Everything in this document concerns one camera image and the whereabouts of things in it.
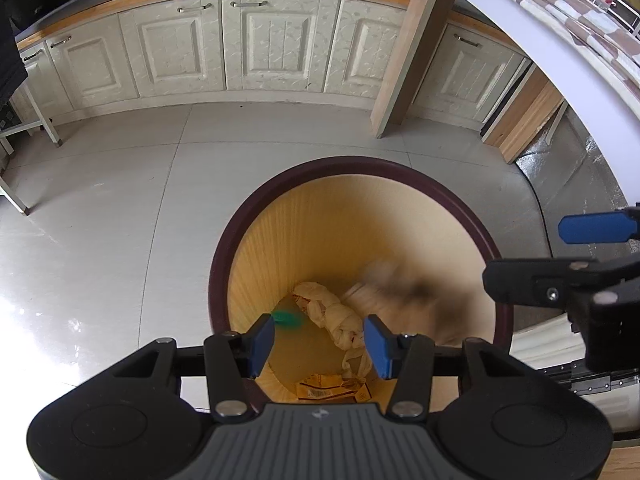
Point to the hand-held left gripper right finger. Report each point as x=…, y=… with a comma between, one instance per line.
x=377, y=349

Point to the yellow wooden waste bin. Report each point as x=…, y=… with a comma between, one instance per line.
x=310, y=240

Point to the metal hinge rail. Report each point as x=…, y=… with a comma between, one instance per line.
x=590, y=380

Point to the white plastic bag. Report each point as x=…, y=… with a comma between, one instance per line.
x=330, y=320

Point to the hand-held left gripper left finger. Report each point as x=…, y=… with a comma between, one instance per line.
x=262, y=342

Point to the teal round lid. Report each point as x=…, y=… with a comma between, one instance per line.
x=287, y=317

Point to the white table with wooden legs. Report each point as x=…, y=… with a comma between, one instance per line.
x=575, y=110

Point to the gold wrapper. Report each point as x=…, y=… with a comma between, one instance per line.
x=395, y=290

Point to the brown white checkered tablecloth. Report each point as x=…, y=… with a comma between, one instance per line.
x=565, y=25

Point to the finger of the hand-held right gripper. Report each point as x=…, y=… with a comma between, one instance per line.
x=520, y=280
x=595, y=227

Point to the cream white cabinet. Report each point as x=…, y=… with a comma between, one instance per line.
x=175, y=50

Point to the black cloth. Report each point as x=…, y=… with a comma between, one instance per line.
x=10, y=60

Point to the silver foil mat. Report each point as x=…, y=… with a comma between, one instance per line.
x=565, y=200

